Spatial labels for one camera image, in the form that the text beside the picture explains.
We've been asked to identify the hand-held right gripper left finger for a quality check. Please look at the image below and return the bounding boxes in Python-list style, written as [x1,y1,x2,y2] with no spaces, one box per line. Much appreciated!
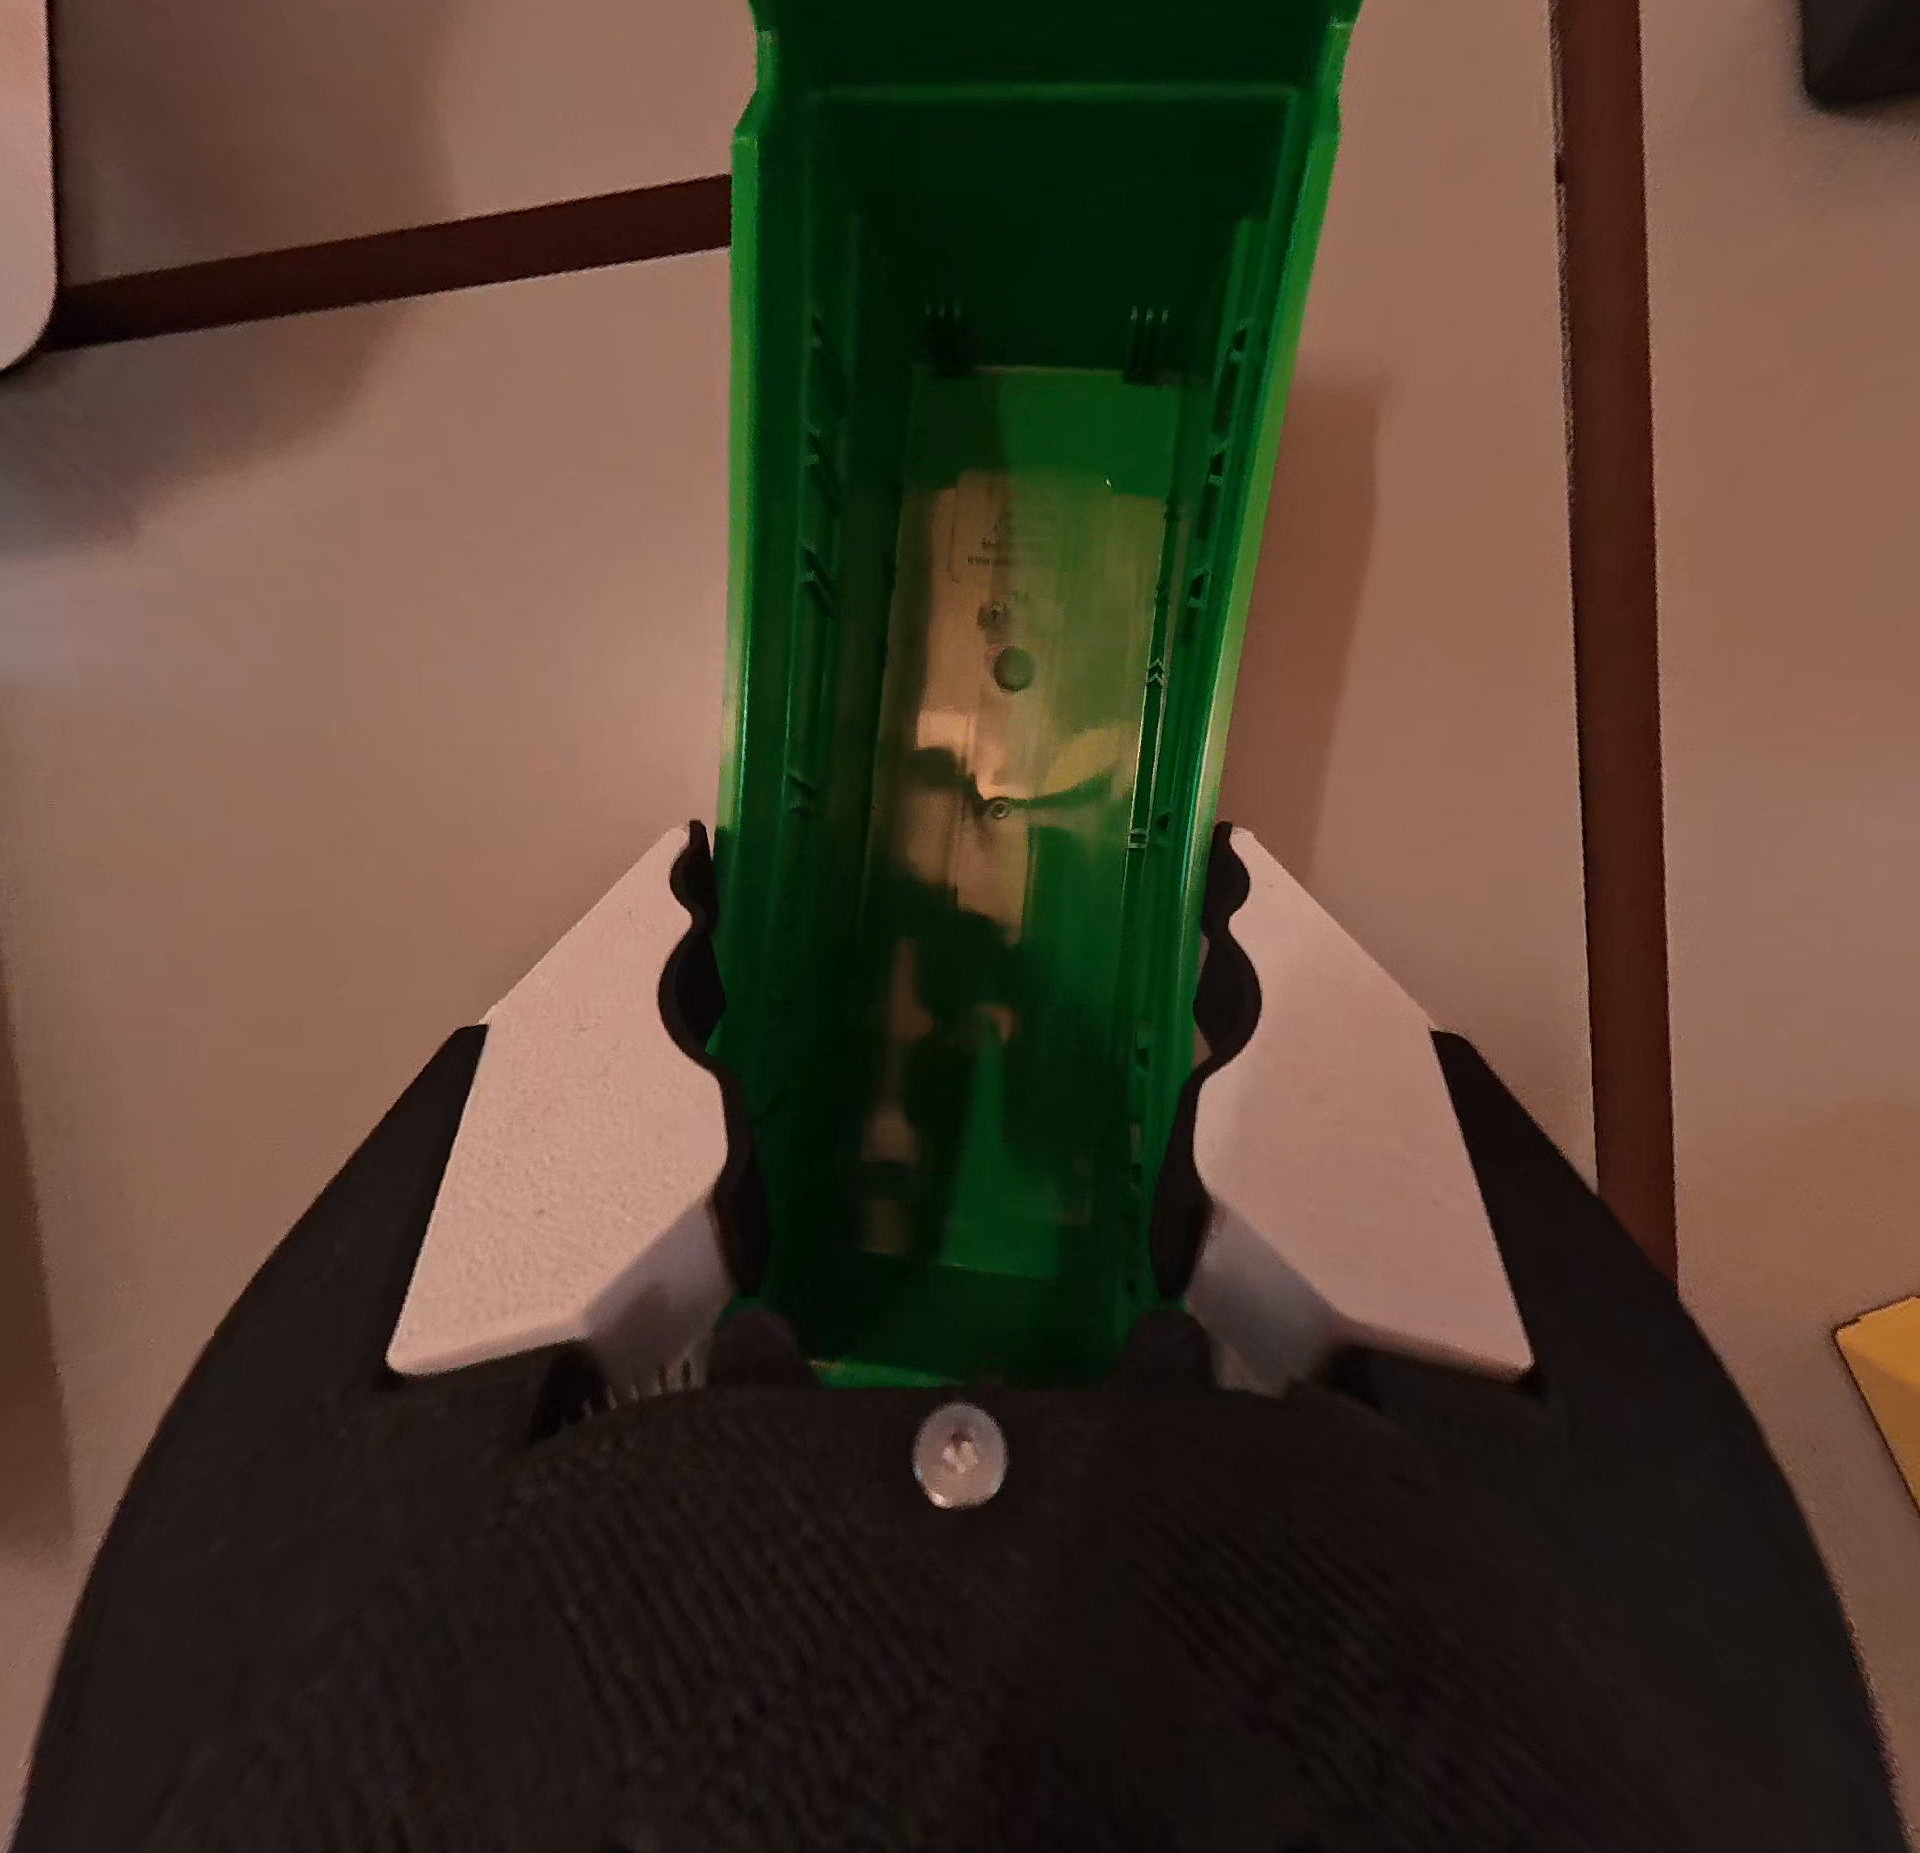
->
[383,822,770,1387]

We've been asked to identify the black device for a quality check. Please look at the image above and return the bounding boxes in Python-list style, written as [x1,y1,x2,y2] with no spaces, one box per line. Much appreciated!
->
[1800,0,1920,112]

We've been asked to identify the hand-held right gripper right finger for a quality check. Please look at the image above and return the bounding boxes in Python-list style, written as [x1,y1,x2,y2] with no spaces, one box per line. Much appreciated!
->
[1153,822,1539,1404]

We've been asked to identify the green plastic bin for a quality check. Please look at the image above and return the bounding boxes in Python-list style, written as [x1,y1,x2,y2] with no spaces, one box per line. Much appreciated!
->
[705,0,1380,1392]

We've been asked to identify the yellow flat object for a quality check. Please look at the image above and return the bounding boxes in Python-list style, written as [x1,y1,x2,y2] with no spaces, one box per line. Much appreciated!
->
[1833,1296,1920,1514]

